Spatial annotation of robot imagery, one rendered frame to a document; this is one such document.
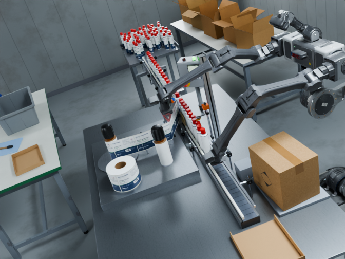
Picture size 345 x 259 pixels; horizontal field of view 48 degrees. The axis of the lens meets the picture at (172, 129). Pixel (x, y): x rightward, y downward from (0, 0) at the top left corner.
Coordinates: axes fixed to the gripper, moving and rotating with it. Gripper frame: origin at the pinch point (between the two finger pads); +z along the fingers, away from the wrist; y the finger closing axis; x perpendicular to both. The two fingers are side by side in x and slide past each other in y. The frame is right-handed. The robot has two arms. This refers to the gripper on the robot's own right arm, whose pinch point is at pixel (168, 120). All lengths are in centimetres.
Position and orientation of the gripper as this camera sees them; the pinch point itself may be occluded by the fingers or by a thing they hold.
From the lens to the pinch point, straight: 250.4
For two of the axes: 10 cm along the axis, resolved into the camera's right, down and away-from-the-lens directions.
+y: 2.9, 4.4, -8.5
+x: 9.3, -3.3, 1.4
